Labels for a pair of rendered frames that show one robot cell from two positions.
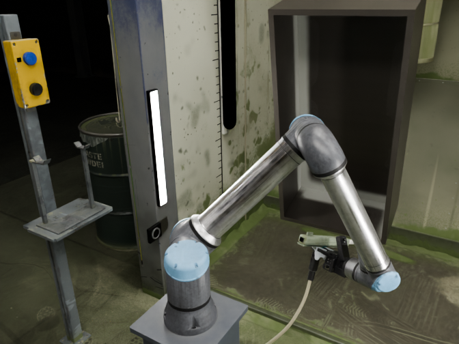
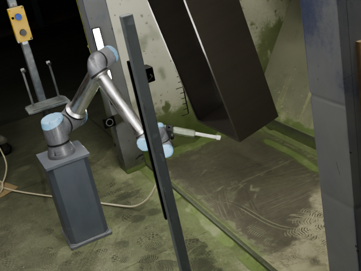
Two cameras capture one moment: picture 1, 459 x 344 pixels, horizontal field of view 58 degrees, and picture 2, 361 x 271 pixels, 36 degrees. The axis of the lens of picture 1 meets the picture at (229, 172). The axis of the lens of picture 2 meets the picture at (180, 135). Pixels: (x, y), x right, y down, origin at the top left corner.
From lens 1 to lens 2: 2.84 m
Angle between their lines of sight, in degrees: 34
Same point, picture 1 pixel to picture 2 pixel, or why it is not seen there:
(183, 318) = (50, 150)
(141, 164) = not seen: hidden behind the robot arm
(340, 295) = (233, 185)
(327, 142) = (92, 61)
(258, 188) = (85, 86)
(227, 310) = (79, 153)
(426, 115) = not seen: outside the picture
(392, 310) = (257, 198)
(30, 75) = (19, 25)
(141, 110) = (92, 41)
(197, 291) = (52, 136)
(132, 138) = not seen: hidden behind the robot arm
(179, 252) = (48, 117)
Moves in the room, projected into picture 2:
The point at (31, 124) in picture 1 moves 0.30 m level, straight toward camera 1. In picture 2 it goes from (26, 51) to (11, 62)
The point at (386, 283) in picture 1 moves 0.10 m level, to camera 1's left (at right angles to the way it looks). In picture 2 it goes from (141, 144) to (128, 143)
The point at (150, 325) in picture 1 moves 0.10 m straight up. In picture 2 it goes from (43, 155) to (39, 142)
